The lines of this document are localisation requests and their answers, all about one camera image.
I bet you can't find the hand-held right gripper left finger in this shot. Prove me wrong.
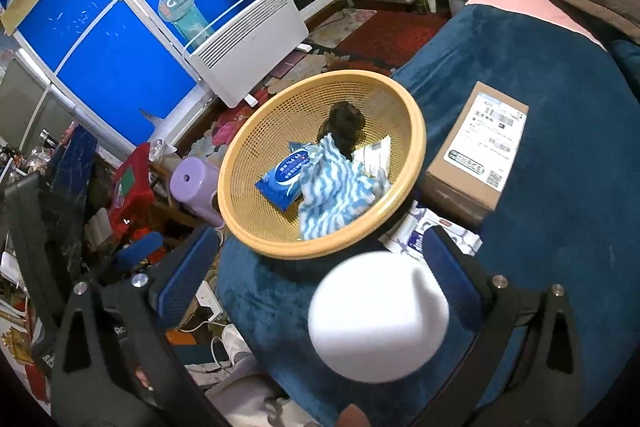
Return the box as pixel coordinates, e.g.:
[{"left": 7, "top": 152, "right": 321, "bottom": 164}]
[{"left": 51, "top": 224, "right": 221, "bottom": 427}]

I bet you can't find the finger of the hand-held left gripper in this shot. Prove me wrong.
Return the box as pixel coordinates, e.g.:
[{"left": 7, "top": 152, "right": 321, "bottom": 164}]
[{"left": 116, "top": 232, "right": 164, "bottom": 272}]

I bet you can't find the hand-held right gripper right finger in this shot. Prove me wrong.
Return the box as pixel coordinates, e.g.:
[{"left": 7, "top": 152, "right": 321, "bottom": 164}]
[{"left": 425, "top": 225, "right": 586, "bottom": 427}]

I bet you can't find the blue wet wipes pack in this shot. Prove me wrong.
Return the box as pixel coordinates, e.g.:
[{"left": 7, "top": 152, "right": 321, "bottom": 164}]
[{"left": 255, "top": 142, "right": 321, "bottom": 211}]

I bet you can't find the cotton swab bag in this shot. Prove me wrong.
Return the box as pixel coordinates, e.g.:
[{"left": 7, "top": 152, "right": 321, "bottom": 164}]
[{"left": 352, "top": 135, "right": 392, "bottom": 180}]

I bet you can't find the blue white striped cloth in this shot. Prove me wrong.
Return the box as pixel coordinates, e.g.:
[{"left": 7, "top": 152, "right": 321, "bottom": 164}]
[{"left": 298, "top": 133, "right": 391, "bottom": 241}]

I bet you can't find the orange plastic basket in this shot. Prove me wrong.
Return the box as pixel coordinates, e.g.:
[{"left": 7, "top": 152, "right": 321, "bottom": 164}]
[{"left": 218, "top": 69, "right": 427, "bottom": 259}]

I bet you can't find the black fuzzy eye mask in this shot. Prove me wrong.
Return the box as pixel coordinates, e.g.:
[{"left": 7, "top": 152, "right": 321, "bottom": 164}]
[{"left": 316, "top": 102, "right": 366, "bottom": 152}]

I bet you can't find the person's right hand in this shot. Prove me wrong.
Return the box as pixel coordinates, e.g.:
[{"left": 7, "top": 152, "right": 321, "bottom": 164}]
[{"left": 339, "top": 403, "right": 372, "bottom": 427}]

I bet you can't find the white power strip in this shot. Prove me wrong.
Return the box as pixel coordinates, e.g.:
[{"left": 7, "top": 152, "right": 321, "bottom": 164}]
[{"left": 196, "top": 282, "right": 224, "bottom": 324}]

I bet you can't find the white and blue wipes pack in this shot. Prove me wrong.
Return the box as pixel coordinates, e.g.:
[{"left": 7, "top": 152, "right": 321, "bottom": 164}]
[{"left": 379, "top": 202, "right": 483, "bottom": 259}]

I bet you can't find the red bag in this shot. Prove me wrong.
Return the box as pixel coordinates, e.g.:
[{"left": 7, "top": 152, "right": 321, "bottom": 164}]
[{"left": 109, "top": 144, "right": 155, "bottom": 239}]

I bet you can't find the purple plastic container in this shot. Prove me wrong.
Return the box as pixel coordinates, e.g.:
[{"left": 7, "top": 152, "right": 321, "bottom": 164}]
[{"left": 170, "top": 157, "right": 227, "bottom": 228}]

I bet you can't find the dark blue glossy bag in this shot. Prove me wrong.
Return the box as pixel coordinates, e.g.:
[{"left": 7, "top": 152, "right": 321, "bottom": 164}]
[{"left": 47, "top": 124, "right": 99, "bottom": 280}]

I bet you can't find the white plastic cup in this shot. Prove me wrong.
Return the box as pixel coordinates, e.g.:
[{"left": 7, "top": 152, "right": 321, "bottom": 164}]
[{"left": 307, "top": 251, "right": 449, "bottom": 383}]

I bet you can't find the cardboard box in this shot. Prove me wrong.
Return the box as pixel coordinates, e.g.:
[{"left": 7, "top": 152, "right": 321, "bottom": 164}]
[{"left": 424, "top": 82, "right": 529, "bottom": 229}]

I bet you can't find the white-framed blue window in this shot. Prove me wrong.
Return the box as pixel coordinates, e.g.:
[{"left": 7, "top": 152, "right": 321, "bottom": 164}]
[{"left": 0, "top": 0, "right": 333, "bottom": 152}]

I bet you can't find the white panel heater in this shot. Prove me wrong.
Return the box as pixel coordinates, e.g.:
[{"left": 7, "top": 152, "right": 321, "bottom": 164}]
[{"left": 184, "top": 0, "right": 309, "bottom": 108}]

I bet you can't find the cup picture window sticker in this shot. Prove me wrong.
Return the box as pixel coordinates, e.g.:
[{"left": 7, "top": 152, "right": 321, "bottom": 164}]
[{"left": 158, "top": 0, "right": 216, "bottom": 46}]

